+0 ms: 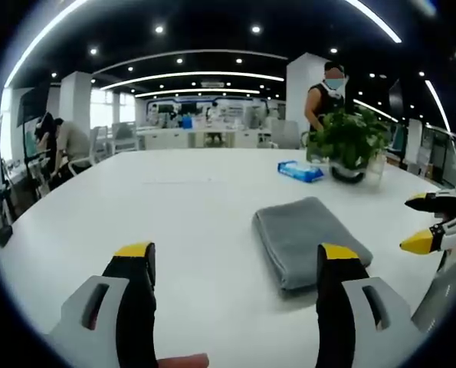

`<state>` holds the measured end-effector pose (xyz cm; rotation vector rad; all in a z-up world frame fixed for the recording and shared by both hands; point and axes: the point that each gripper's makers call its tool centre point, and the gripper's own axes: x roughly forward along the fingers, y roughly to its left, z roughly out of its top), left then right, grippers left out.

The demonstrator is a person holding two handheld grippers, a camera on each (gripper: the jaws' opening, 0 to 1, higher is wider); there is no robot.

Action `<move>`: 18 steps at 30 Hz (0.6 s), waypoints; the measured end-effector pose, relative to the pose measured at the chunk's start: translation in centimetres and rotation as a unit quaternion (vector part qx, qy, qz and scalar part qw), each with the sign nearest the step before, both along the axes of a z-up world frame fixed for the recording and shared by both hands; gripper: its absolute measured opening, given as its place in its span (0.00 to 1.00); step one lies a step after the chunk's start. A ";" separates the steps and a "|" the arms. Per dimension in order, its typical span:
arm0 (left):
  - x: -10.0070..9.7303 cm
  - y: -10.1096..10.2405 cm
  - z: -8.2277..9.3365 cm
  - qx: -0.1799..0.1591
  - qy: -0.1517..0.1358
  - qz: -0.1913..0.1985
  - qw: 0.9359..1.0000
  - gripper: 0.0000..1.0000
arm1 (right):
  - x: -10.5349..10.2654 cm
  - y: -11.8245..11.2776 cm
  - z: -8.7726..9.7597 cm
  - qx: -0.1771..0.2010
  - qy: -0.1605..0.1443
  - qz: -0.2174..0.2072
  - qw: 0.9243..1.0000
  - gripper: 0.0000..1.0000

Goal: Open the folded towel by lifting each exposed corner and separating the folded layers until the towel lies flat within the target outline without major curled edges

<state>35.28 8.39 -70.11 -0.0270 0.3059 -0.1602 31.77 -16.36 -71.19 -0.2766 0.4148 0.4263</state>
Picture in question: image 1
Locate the blue wet wipes packet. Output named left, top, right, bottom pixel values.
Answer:
left=277, top=159, right=325, bottom=183

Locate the white office chair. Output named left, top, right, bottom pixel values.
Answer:
left=269, top=118, right=302, bottom=150
left=110, top=122, right=139, bottom=153
left=90, top=126, right=112, bottom=164

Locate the green potted plant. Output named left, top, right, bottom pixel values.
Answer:
left=306, top=109, right=392, bottom=185

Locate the long white desk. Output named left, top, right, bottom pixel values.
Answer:
left=135, top=127, right=274, bottom=150

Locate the grey towel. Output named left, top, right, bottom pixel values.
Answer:
left=252, top=196, right=374, bottom=300

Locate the person's left hand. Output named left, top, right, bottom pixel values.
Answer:
left=156, top=353, right=209, bottom=368

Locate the small black object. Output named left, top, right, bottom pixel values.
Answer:
left=0, top=224, right=14, bottom=248

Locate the grey chair back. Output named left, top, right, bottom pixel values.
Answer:
left=411, top=248, right=456, bottom=335

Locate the clear glass vase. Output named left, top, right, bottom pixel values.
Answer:
left=365, top=152, right=388, bottom=189

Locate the black screen on stand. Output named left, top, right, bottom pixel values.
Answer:
left=15, top=82, right=51, bottom=181

